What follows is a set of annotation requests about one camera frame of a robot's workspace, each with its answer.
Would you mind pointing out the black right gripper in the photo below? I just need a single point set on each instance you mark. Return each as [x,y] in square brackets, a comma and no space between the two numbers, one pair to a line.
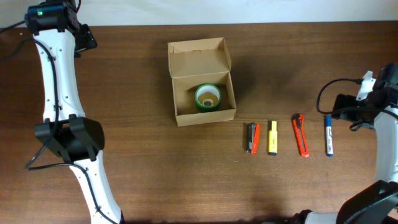
[344,102]

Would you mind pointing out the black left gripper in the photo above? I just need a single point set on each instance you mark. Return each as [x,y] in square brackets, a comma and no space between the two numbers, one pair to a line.
[87,39]

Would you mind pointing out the blue white marker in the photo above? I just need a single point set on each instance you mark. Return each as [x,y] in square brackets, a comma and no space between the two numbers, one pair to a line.
[329,137]

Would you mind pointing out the orange utility knife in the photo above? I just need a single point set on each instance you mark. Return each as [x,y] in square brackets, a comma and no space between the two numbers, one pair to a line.
[297,123]

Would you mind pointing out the yellow highlighter pen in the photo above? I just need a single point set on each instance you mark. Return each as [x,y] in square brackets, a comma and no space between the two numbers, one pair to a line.
[272,148]

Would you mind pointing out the red black stapler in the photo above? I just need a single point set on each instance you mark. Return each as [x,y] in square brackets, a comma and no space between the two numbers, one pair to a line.
[253,134]

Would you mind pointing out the brown cardboard box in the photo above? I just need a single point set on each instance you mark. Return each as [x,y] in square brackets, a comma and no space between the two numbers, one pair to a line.
[196,62]

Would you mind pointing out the green tape roll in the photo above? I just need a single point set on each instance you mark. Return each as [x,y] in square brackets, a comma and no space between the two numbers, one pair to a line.
[207,88]

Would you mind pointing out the small yellow tape roll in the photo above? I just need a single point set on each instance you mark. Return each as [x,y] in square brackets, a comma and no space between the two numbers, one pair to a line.
[208,99]

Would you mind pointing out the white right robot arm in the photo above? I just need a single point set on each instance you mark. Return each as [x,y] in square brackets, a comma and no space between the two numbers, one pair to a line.
[373,204]

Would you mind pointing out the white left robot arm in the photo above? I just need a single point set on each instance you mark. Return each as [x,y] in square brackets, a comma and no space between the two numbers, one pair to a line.
[65,130]

